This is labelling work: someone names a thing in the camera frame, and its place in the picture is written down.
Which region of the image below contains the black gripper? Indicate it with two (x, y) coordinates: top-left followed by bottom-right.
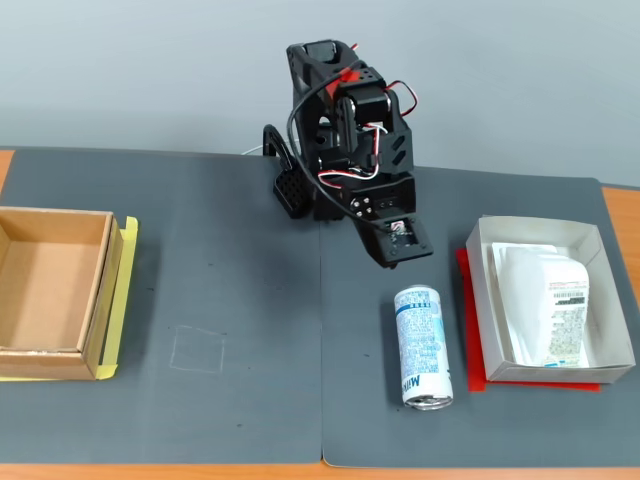
(344, 172), (417, 270)

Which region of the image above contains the white blue drink can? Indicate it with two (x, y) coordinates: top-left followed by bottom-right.
(393, 284), (455, 412)

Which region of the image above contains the white cardboard box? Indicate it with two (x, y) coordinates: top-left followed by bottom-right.
(465, 214), (637, 385)

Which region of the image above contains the brown cardboard box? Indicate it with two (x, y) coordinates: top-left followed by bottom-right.
(0, 206), (123, 381)

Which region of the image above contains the black table clamp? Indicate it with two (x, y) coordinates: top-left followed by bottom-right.
(262, 123), (309, 220)

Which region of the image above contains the grey table mat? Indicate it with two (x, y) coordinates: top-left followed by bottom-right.
(0, 147), (324, 465)
(319, 163), (624, 469)

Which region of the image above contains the plain white packet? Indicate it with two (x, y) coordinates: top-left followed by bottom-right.
(487, 242), (571, 361)

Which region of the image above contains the red paper sheet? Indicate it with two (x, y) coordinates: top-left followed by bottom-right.
(454, 248), (601, 394)

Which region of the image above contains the red tape piece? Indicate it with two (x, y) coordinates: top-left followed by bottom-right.
(327, 69), (369, 101)

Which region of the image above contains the white packet with printed label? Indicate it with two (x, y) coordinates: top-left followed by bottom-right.
(499, 247), (591, 369)

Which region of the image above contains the yellow paper sheet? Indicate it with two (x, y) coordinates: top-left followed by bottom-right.
(0, 215), (140, 382)

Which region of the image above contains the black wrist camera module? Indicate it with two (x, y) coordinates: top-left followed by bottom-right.
(374, 215), (435, 265)

